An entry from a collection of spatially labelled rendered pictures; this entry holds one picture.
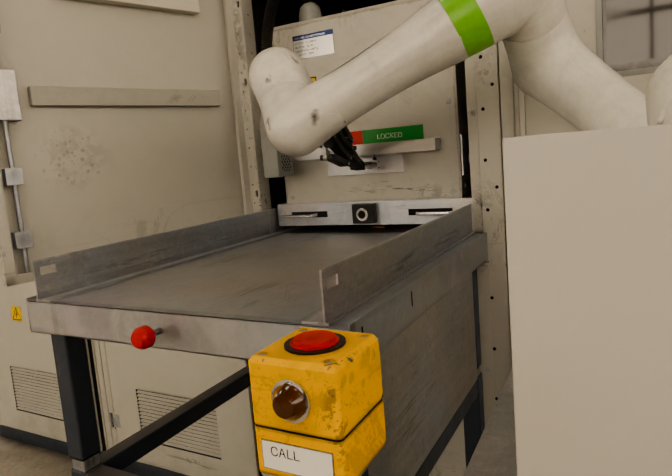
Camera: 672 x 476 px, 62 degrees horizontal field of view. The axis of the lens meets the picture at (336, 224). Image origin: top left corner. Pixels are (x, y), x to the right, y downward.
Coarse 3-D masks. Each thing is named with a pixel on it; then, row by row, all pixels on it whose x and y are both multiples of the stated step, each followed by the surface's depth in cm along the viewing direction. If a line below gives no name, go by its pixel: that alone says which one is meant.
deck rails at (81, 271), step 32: (224, 224) 135; (256, 224) 147; (448, 224) 110; (64, 256) 98; (96, 256) 104; (128, 256) 110; (160, 256) 117; (192, 256) 124; (352, 256) 73; (384, 256) 83; (416, 256) 94; (64, 288) 98; (96, 288) 100; (320, 288) 67; (352, 288) 73; (384, 288) 81; (320, 320) 68
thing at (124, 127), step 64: (0, 0) 112; (64, 0) 121; (128, 0) 128; (192, 0) 139; (0, 64) 113; (64, 64) 121; (128, 64) 131; (192, 64) 143; (0, 128) 113; (64, 128) 122; (128, 128) 132; (192, 128) 144; (0, 192) 111; (64, 192) 122; (128, 192) 132; (192, 192) 144; (0, 256) 112
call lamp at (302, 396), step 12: (276, 384) 42; (288, 384) 41; (300, 384) 41; (276, 396) 41; (288, 396) 41; (300, 396) 41; (276, 408) 41; (288, 408) 40; (300, 408) 41; (288, 420) 41; (300, 420) 42
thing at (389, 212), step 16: (304, 208) 150; (320, 208) 148; (336, 208) 145; (384, 208) 139; (400, 208) 137; (416, 208) 135; (432, 208) 133; (448, 208) 131; (304, 224) 151; (320, 224) 148; (336, 224) 146; (352, 224) 144; (368, 224) 142; (384, 224) 140
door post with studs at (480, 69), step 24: (480, 72) 120; (480, 96) 121; (480, 120) 122; (480, 144) 122; (480, 168) 123; (480, 192) 124; (480, 216) 125; (504, 264) 124; (504, 288) 125; (504, 312) 125; (504, 336) 126; (504, 360) 127
